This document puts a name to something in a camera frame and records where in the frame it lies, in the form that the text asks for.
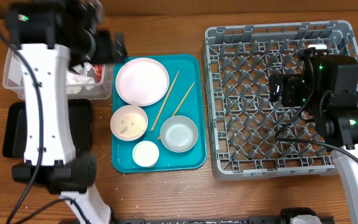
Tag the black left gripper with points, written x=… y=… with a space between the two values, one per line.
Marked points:
x=102 y=51

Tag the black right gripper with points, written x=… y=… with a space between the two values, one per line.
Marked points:
x=288 y=84

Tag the red snack wrapper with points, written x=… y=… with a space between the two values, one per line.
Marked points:
x=98 y=70

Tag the white paper napkin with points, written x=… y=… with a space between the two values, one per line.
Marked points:
x=80 y=79

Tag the large white round plate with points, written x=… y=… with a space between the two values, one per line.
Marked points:
x=142 y=81

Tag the pink bowl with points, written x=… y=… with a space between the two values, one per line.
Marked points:
x=129 y=123

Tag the wooden chopstick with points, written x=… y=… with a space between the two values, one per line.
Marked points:
x=164 y=102
x=179 y=96

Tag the grey-green bowl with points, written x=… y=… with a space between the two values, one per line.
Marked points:
x=179 y=134

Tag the small white cup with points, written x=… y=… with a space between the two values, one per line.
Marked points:
x=145 y=154

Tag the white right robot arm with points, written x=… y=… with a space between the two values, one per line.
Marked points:
x=327 y=90

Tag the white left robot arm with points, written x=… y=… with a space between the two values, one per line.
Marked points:
x=49 y=37

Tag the clear plastic waste bin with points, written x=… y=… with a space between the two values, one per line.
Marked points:
x=12 y=80

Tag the black food waste tray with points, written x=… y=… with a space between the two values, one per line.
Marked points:
x=80 y=120

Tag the grey plastic dish rack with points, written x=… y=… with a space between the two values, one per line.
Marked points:
x=238 y=61

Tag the teal plastic serving tray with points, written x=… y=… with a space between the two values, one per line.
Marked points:
x=189 y=70

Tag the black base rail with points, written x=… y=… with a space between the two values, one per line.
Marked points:
x=286 y=216

